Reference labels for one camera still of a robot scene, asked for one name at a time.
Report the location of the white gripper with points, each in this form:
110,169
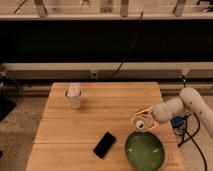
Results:
162,112

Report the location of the clear plastic bottle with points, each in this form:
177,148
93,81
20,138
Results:
147,119

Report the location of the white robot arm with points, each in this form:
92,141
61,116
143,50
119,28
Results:
189,98

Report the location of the green bowl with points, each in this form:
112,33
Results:
144,151

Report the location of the blue box on floor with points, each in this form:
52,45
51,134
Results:
177,121

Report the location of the black smartphone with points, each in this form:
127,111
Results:
104,145

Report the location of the white cup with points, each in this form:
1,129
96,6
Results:
73,95

